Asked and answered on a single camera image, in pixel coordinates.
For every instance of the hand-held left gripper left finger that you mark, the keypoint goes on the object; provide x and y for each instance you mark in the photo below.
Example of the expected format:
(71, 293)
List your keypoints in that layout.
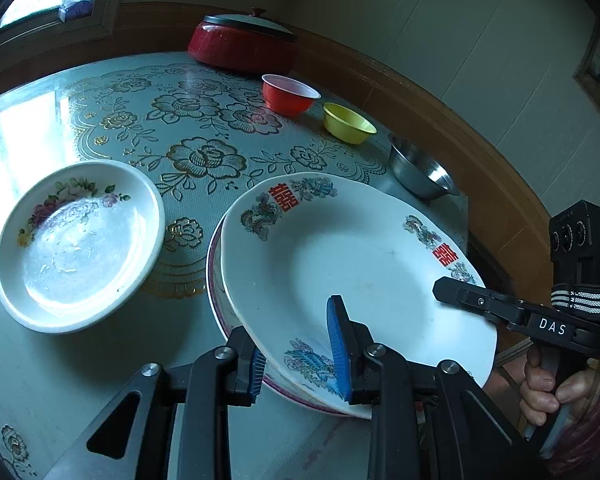
(252, 375)

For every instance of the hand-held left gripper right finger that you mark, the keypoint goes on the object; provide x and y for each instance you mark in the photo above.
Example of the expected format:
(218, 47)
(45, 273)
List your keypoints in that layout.
(337, 345)

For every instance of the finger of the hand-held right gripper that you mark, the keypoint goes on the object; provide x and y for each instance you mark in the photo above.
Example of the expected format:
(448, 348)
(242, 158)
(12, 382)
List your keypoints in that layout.
(480, 301)

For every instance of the white plate with red print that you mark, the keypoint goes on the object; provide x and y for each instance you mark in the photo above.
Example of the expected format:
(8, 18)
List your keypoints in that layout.
(360, 270)

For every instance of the white plate with pink rim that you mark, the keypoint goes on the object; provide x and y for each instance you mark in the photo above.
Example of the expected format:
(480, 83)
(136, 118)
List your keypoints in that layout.
(214, 280)

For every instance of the yellow plastic bowl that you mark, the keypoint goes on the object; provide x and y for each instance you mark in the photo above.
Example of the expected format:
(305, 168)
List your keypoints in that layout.
(342, 130)

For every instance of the red plastic bowl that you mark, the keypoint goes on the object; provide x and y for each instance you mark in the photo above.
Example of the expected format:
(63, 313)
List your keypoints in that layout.
(285, 102)

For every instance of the person's right hand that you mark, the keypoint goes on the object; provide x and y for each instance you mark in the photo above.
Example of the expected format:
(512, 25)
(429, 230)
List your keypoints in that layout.
(540, 395)

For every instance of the person's pink clothing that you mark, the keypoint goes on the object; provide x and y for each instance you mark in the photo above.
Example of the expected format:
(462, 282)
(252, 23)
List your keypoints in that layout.
(587, 435)

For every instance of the stainless steel bowl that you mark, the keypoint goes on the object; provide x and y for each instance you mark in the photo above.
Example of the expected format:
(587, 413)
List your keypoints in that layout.
(410, 170)

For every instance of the white floral plate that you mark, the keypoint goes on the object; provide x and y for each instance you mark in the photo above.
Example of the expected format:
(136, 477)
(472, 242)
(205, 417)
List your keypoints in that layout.
(80, 260)

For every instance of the floral lace tablecloth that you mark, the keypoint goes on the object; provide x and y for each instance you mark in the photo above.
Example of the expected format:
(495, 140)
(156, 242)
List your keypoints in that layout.
(130, 125)

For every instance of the red electric pot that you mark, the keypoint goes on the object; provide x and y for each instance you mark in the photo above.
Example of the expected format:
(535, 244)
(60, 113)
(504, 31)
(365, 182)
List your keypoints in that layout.
(230, 52)

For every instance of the grey pot lid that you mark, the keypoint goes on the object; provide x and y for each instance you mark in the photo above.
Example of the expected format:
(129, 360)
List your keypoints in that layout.
(250, 24)

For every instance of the purple packet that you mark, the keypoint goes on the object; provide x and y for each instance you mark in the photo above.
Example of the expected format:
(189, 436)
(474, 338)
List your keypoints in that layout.
(75, 7)

